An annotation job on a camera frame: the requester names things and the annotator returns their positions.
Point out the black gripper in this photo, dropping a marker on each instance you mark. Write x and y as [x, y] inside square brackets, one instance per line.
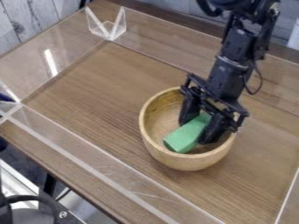
[215, 96]

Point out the green rectangular block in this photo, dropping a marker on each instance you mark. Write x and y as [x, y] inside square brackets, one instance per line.
[181, 140]

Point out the brown wooden bowl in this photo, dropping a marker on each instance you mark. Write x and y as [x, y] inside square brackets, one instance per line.
[157, 121]

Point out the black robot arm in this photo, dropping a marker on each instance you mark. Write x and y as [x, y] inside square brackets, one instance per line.
[244, 45]

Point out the black table leg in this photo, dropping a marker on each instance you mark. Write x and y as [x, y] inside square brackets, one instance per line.
[49, 185]

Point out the blue object at edge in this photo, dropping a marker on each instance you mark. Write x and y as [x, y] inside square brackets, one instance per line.
[5, 98]

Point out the clear acrylic tray enclosure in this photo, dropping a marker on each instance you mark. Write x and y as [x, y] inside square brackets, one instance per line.
[95, 100]

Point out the clear acrylic corner bracket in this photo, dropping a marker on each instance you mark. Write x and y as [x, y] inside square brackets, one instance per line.
[108, 30]

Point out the black metal base plate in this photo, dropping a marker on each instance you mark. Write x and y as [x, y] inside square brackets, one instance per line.
[67, 217]

